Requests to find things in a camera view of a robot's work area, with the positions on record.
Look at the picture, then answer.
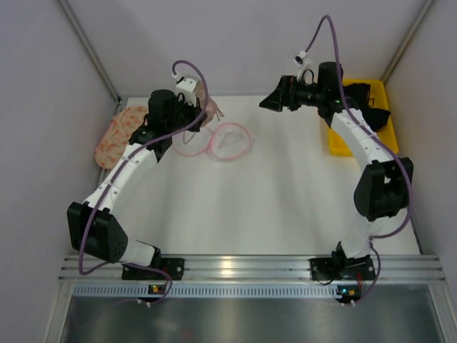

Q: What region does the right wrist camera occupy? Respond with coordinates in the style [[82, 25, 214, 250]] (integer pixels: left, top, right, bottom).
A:
[[293, 50, 311, 68]]

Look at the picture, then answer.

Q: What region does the aluminium frame rail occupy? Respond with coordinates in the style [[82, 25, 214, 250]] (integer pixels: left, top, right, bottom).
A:
[[59, 254, 447, 284]]

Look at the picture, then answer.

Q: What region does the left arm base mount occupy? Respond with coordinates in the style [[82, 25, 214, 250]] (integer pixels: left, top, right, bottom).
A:
[[121, 257, 185, 281]]

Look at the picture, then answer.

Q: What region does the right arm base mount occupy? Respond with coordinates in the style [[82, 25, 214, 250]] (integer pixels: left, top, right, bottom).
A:
[[310, 256, 376, 284]]

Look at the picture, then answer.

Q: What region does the black bra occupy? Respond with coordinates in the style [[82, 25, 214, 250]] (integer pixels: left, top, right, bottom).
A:
[[343, 83, 391, 132]]

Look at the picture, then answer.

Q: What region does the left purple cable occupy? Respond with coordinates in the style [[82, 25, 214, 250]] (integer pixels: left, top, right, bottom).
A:
[[77, 59, 210, 307]]

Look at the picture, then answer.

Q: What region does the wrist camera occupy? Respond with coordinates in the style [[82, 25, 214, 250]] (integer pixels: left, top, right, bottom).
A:
[[175, 75, 199, 106], [293, 50, 311, 68]]

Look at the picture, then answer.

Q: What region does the orange patterned laundry bag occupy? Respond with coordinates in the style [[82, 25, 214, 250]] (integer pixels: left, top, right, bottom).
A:
[[94, 106, 148, 170]]

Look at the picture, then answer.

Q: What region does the perforated cable duct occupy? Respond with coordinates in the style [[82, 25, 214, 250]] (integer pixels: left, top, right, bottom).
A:
[[72, 283, 342, 299]]

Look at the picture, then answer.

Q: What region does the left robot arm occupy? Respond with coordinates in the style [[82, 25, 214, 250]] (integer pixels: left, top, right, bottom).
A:
[[67, 86, 209, 268]]

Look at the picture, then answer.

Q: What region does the purple cable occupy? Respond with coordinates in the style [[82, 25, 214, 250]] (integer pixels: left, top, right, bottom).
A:
[[77, 59, 210, 307], [303, 14, 415, 307]]

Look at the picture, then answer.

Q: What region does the yellow plastic tray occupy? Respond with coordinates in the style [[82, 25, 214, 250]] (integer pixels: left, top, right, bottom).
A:
[[343, 79, 398, 153]]

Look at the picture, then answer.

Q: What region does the pink satin bra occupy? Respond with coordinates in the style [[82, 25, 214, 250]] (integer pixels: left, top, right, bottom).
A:
[[197, 79, 224, 128]]

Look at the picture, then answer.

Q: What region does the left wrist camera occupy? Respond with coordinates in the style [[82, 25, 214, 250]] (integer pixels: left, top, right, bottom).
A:
[[175, 75, 199, 106]]

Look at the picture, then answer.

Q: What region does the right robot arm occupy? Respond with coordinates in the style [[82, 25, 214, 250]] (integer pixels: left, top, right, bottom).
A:
[[259, 61, 413, 258]]

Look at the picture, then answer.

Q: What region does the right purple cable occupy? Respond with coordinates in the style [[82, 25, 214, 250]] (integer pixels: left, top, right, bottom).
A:
[[303, 14, 415, 307]]

